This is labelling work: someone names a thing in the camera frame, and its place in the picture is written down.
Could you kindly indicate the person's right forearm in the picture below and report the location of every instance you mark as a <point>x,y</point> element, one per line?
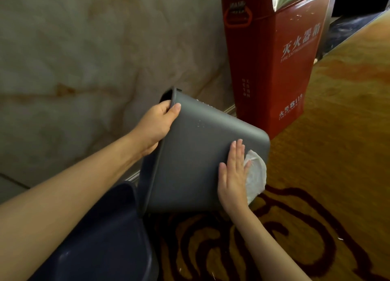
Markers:
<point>265,247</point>

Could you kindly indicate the white wipe cloth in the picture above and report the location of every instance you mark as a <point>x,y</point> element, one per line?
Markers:
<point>256,177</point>

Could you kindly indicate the person's left forearm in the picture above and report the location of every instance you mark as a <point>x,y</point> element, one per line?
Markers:
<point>61,198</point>

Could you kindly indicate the person's left hand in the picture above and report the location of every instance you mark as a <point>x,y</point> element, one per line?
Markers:
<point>150,126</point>

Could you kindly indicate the grey plastic waste bin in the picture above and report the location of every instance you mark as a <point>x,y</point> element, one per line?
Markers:
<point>195,155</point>

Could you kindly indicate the person's right hand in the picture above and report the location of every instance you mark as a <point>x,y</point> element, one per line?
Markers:
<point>233,183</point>

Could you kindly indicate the red fire extinguisher cabinet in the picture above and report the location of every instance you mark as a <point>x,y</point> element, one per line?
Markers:
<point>268,64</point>

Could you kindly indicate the person's right middle finger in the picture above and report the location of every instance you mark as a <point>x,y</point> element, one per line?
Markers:
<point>239,154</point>

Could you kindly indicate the person's left thumb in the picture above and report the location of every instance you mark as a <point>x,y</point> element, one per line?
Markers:
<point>172,116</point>

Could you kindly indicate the person's right thumb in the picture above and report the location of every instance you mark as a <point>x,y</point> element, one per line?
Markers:
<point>221,177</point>

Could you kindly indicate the person's right little finger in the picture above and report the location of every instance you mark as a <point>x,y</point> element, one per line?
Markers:
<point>248,166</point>

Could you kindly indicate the dark blue plastic bucket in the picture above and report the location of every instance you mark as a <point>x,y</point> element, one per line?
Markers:
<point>106,238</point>

